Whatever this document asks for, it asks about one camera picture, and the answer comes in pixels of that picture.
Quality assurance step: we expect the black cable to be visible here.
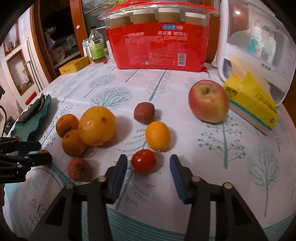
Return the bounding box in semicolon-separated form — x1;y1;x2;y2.
0;105;8;138

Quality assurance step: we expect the red apple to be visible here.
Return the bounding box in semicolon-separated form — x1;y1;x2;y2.
188;80;229;123

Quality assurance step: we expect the tree print tablecloth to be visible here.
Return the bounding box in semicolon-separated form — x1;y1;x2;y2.
4;64;295;240

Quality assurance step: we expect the white clear-lid appliance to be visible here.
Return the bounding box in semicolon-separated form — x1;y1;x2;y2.
216;1;295;105

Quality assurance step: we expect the yellow tin box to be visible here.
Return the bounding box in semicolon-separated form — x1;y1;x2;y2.
59;57;90;75

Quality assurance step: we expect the wrinkled dark red fruit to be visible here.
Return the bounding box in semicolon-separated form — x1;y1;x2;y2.
133;102;155;124

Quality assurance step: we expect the yellow tissue pack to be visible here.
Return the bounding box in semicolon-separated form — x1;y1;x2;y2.
223;54;278;135

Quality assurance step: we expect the dark green scalloped plate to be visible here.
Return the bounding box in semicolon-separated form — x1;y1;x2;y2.
11;94;52;141

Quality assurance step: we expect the green label glass bottle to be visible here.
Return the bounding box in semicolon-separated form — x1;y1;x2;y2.
88;26;106;63

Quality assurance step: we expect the red cherry tomato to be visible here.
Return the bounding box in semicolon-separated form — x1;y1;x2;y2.
131;149;157;174
39;150;52;168

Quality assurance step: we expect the red paper cup package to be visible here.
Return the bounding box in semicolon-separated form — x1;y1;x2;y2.
99;1;219;72

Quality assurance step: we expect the blackened banana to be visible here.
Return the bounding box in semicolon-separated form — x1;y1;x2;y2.
18;94;45;123

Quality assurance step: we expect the small tangerine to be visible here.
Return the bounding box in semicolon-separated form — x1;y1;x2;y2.
56;114;79;138
62;130;89;157

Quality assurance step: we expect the yellow kumquat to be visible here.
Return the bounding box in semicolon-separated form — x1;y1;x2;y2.
145;121;171;152

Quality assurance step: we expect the large yellow orange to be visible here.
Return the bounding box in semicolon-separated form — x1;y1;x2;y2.
78;106;116;146

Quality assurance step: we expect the shrivelled brown fruit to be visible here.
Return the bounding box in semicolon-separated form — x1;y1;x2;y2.
68;158;92;182

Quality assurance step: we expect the red lid jar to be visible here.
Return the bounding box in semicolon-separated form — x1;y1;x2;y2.
25;91;37;105

